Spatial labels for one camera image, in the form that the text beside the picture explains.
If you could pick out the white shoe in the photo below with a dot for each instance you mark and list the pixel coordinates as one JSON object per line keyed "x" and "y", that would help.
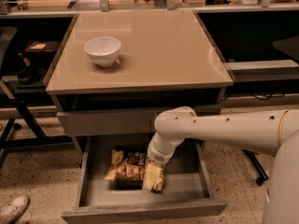
{"x": 14, "y": 210}

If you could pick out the open grey middle drawer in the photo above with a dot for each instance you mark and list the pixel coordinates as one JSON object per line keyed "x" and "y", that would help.
{"x": 186, "y": 191}

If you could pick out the black box with label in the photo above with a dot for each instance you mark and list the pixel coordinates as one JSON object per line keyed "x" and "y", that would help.
{"x": 42, "y": 49}

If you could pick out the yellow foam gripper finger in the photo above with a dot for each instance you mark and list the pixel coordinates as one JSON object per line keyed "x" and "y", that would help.
{"x": 154, "y": 177}

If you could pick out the black desk frame left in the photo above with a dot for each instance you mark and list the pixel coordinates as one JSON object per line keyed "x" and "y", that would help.
{"x": 40, "y": 140}

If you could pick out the grey drawer cabinet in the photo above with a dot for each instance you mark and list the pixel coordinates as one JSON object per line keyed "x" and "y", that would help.
{"x": 166, "y": 59}

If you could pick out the closed grey top drawer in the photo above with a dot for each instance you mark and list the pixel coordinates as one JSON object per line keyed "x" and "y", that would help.
{"x": 110, "y": 121}

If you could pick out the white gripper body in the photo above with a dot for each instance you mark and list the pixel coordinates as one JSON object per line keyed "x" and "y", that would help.
{"x": 159, "y": 156}

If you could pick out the white bowl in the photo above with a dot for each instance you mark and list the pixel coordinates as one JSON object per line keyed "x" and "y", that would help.
{"x": 103, "y": 51}

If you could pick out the brown chip bag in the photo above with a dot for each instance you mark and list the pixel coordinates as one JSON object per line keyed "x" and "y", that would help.
{"x": 127, "y": 169}

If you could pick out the black wheeled stand base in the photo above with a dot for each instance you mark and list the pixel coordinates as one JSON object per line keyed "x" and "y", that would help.
{"x": 262, "y": 175}

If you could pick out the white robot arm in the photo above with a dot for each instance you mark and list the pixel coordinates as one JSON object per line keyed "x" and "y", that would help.
{"x": 275, "y": 133}

